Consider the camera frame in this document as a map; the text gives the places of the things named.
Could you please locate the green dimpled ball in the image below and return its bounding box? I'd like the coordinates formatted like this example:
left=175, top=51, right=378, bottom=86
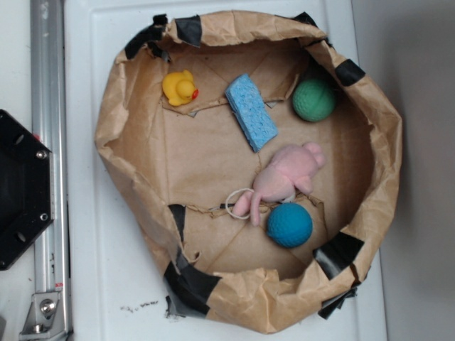
left=292, top=78, right=336, bottom=122

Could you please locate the yellow rubber duck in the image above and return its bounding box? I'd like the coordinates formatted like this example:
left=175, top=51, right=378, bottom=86
left=162, top=70, right=199, bottom=107

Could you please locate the metal corner bracket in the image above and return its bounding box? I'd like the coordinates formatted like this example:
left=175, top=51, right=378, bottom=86
left=18, top=291, right=65, bottom=340

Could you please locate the blue dimpled ball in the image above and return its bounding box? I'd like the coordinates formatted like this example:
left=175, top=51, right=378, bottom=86
left=267, top=203, right=313, bottom=249

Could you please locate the aluminium extrusion rail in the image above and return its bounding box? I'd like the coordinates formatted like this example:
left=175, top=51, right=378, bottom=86
left=30, top=1, right=73, bottom=340

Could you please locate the brown paper bag bin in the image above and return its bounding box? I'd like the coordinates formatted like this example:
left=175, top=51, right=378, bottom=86
left=95, top=11, right=402, bottom=334

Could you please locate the pink plush bunny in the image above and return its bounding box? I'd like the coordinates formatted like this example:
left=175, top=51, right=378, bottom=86
left=229, top=142, right=326, bottom=226

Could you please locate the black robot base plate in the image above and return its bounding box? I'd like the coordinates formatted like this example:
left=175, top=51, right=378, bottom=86
left=1, top=110, right=53, bottom=271

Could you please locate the blue sponge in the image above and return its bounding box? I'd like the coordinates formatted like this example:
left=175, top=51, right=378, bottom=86
left=225, top=74, right=278, bottom=153

